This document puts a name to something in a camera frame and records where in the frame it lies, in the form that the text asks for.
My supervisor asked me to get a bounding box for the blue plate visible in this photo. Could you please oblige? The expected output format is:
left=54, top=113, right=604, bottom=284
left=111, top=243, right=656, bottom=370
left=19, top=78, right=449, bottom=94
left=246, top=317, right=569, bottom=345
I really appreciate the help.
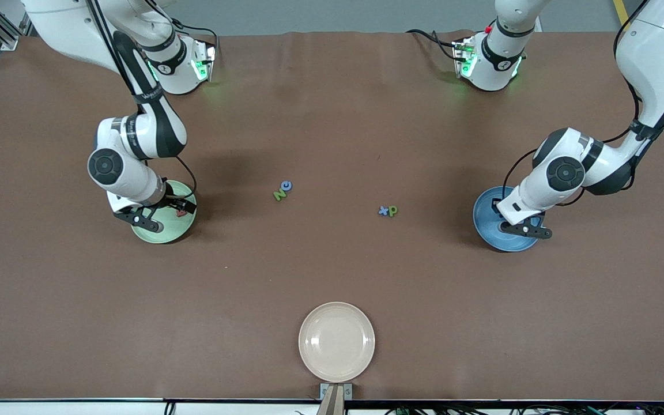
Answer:
left=473, top=186, right=542, bottom=253

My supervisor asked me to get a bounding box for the light green plate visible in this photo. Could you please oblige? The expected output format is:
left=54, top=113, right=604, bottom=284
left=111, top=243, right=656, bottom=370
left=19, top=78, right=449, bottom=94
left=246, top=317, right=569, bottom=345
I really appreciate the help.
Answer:
left=130, top=180, right=198, bottom=244

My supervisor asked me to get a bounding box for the silver base connector plate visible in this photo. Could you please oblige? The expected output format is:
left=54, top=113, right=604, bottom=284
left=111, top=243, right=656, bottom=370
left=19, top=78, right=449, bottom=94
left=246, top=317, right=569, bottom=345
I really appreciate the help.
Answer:
left=452, top=36, right=478, bottom=78
left=193, top=39, right=217, bottom=82

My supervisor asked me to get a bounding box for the brown table cover mat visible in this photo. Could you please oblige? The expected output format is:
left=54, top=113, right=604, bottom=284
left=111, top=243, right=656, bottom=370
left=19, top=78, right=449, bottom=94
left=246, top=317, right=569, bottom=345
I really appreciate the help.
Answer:
left=0, top=30, right=664, bottom=402

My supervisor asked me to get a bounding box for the beige plate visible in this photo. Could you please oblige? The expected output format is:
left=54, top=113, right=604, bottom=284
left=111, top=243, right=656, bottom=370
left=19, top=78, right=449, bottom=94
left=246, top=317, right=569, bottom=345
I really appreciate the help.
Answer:
left=298, top=301, right=376, bottom=383

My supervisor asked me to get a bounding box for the black base cable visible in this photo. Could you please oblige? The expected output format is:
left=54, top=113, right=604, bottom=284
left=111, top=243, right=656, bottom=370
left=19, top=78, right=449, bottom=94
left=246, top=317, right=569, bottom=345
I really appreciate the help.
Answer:
left=406, top=28, right=461, bottom=61
left=179, top=17, right=220, bottom=58

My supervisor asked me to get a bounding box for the black table edge rail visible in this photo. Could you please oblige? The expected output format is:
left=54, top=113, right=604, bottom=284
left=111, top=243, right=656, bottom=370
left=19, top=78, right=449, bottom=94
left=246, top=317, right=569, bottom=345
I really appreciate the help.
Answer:
left=0, top=397, right=664, bottom=405

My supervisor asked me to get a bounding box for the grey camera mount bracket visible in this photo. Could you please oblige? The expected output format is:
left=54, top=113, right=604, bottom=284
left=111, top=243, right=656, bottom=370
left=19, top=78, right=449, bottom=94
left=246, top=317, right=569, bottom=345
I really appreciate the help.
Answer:
left=319, top=383, right=353, bottom=415

